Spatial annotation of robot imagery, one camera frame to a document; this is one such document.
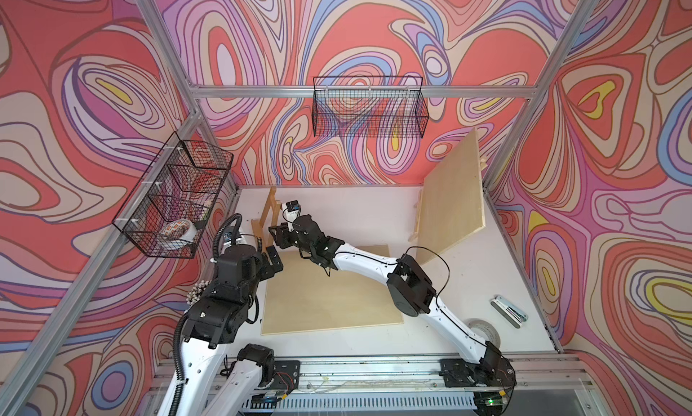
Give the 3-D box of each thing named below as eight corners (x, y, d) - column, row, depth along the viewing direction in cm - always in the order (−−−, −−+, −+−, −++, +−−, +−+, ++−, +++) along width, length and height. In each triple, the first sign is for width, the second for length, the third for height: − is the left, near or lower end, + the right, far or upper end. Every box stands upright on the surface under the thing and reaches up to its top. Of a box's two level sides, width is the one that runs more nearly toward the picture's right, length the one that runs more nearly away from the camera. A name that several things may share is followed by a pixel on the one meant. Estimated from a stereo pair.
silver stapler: (518, 330, 83) (523, 327, 81) (486, 304, 88) (489, 301, 86) (525, 320, 85) (529, 317, 83) (493, 296, 90) (496, 292, 88)
